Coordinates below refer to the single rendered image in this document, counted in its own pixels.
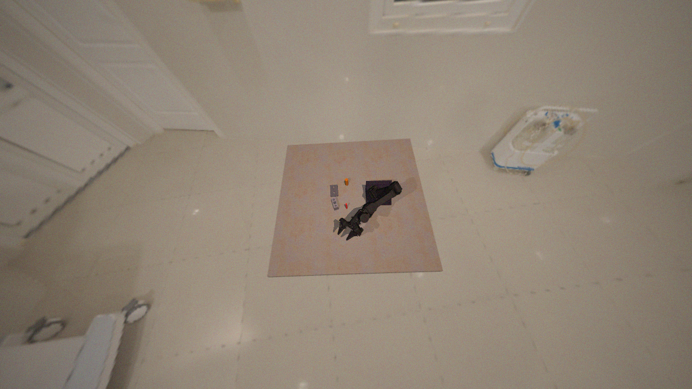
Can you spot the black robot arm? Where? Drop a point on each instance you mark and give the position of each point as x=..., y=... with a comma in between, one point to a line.
x=369, y=208

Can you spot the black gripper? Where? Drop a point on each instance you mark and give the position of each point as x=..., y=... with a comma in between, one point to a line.
x=344, y=224

